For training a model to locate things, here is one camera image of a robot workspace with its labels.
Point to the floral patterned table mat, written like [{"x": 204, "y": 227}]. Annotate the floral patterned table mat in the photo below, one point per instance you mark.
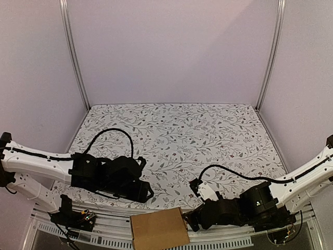
[{"x": 180, "y": 142}]

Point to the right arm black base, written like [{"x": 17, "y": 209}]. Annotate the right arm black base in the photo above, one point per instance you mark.
[{"x": 275, "y": 218}]

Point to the aluminium front rail frame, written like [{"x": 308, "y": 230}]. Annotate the aluminium front rail frame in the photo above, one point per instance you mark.
[{"x": 112, "y": 230}]

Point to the left aluminium frame post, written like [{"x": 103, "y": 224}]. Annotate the left aluminium frame post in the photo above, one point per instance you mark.
[{"x": 72, "y": 52}]

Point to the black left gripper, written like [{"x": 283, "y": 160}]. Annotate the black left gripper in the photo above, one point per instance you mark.
[{"x": 139, "y": 195}]

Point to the brown cardboard paper box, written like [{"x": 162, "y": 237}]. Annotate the brown cardboard paper box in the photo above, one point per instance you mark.
[{"x": 161, "y": 229}]

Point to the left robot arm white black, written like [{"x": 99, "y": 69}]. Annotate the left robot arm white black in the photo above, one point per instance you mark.
[{"x": 109, "y": 178}]

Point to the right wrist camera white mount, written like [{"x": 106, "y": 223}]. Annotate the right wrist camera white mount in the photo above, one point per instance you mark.
[{"x": 203, "y": 191}]

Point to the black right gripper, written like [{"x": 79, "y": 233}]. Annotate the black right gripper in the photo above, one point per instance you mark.
[{"x": 197, "y": 219}]

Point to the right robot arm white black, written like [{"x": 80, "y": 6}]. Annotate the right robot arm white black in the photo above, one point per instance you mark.
[{"x": 271, "y": 204}]

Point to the aluminium frame post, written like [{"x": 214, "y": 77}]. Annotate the aluminium frame post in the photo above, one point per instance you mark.
[
  {"x": 72, "y": 52},
  {"x": 281, "y": 6}
]

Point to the right aluminium frame post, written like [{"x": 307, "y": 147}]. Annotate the right aluminium frame post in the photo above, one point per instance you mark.
[{"x": 281, "y": 6}]

